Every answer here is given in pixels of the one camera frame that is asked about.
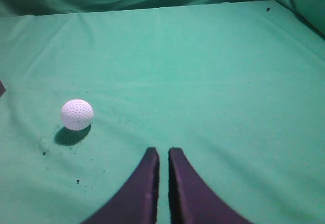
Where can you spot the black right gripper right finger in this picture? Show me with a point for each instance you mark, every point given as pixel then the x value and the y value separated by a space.
pixel 191 200

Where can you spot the green table cloth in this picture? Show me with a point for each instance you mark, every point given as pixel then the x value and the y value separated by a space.
pixel 239 87

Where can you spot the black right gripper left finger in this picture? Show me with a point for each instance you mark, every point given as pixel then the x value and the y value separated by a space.
pixel 136 200

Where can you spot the white dimpled golf ball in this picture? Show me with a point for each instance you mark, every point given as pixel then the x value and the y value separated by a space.
pixel 77 114

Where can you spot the black cube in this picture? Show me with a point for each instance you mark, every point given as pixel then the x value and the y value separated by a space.
pixel 2 89

